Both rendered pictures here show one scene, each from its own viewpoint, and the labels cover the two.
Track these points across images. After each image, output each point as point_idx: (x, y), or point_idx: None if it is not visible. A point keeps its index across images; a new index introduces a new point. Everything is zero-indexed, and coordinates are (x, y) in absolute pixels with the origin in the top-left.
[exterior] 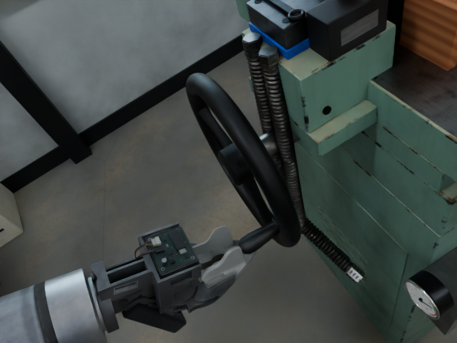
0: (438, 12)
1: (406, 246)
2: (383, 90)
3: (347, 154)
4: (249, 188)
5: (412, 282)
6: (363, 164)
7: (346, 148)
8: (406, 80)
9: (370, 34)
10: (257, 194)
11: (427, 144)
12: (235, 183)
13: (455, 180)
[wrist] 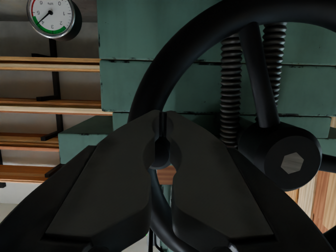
0: (168, 180)
1: None
2: (169, 165)
3: (213, 61)
4: (261, 111)
5: (66, 33)
6: (189, 69)
7: (214, 70)
8: None
9: None
10: (253, 93)
11: None
12: (263, 153)
13: (104, 136)
